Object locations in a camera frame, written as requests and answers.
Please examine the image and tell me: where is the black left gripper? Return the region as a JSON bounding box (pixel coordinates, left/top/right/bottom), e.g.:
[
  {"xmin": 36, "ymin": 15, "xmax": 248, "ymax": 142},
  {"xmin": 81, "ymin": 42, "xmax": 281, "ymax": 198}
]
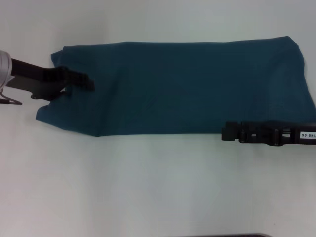
[{"xmin": 5, "ymin": 58, "xmax": 96, "ymax": 101}]

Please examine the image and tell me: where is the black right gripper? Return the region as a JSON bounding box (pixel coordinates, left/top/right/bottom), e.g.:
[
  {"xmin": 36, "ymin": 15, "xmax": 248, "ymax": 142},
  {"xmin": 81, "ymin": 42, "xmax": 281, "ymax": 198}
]
[{"xmin": 221, "ymin": 120, "xmax": 316, "ymax": 147}]

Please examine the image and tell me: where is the teal t-shirt with pink print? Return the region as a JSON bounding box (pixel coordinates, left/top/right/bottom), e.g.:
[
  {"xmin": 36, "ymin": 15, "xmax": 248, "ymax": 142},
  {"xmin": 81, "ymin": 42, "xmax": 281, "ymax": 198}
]
[{"xmin": 36, "ymin": 36, "xmax": 316, "ymax": 138}]

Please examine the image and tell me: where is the left gripper cable with connector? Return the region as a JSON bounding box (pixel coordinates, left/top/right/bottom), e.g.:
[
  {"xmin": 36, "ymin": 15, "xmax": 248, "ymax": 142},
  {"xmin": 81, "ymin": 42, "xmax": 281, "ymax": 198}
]
[{"xmin": 0, "ymin": 85, "xmax": 23, "ymax": 106}]

